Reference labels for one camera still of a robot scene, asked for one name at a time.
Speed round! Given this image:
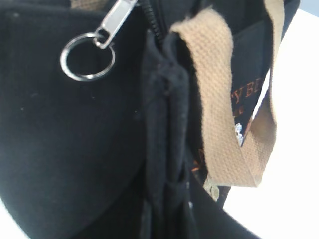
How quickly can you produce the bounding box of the black fabric tote bag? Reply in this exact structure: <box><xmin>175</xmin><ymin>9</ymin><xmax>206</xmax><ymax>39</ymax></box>
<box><xmin>0</xmin><ymin>0</ymin><xmax>300</xmax><ymax>239</ymax></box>

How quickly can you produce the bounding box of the silver zipper pull with ring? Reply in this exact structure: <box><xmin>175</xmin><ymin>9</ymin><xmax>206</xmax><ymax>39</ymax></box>
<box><xmin>60</xmin><ymin>0</ymin><xmax>137</xmax><ymax>82</ymax></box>

